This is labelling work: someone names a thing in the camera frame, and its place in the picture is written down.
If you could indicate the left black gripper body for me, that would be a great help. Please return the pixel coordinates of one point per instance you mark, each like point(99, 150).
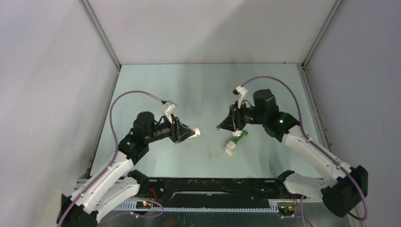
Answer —
point(175, 132)

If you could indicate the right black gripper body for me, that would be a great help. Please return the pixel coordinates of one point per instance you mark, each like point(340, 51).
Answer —
point(251, 116)

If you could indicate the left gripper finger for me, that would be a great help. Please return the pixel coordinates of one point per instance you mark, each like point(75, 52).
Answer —
point(183, 128)
point(183, 137)

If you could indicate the white elbow fitting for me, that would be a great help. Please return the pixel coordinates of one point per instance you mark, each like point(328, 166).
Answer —
point(196, 132)
point(230, 147)

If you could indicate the green plastic faucet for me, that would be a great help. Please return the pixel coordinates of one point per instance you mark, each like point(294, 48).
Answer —
point(240, 136)

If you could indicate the white plastic faucet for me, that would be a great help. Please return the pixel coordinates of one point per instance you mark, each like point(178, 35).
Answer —
point(223, 128)

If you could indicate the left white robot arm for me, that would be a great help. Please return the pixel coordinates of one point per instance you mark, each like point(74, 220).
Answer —
point(90, 203)

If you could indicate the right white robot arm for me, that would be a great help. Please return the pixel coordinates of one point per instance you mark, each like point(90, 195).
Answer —
point(340, 186)

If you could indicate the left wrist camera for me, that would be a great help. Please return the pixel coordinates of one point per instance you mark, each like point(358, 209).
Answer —
point(168, 108)

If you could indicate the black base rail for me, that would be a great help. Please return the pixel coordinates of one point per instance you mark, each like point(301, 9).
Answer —
point(212, 192)

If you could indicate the grey cable duct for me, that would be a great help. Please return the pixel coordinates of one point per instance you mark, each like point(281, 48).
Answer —
point(133, 206)

